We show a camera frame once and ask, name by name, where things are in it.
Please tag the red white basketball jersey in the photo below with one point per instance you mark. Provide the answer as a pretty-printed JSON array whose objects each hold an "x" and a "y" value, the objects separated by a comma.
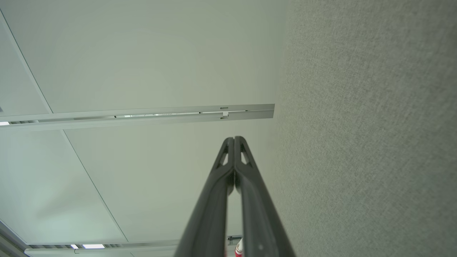
[{"x": 239, "y": 251}]

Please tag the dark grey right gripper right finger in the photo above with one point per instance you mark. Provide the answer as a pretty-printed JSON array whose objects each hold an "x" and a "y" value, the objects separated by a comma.
[{"x": 257, "y": 214}]

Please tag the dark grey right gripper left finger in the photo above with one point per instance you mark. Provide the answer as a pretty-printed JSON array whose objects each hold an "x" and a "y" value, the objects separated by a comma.
[{"x": 210, "y": 214}]

